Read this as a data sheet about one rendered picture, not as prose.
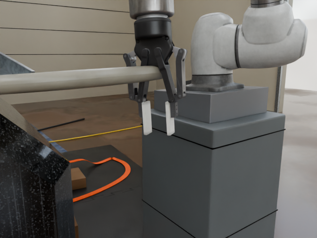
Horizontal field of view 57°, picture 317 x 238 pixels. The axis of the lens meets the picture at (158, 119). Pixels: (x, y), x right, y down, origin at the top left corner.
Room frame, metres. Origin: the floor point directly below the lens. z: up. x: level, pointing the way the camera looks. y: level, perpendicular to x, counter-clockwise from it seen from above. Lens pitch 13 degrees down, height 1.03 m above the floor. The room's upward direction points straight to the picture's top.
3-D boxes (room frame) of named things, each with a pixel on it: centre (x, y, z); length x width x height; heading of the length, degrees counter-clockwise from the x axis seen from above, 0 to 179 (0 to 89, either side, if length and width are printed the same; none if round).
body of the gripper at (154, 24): (0.62, 0.01, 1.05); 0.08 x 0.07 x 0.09; 69
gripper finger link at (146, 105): (0.62, 0.02, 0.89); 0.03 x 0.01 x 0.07; 159
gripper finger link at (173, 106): (0.59, -0.04, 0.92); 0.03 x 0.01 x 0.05; 69
